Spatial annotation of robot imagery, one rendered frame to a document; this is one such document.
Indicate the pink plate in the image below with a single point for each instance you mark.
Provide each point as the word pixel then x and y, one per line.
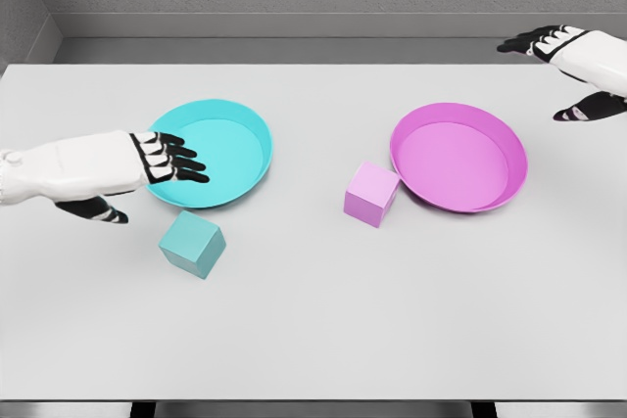
pixel 458 158

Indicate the cyan plate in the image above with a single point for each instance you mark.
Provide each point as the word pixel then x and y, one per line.
pixel 215 153

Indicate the pink block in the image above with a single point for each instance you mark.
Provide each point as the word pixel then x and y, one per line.
pixel 371 194

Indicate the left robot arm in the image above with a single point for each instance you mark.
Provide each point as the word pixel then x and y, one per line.
pixel 14 175

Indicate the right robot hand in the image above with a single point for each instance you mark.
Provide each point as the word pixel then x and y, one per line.
pixel 595 61

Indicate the cyan block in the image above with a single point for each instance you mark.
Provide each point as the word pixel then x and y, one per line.
pixel 192 244

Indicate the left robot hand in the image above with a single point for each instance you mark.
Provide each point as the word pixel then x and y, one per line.
pixel 93 163

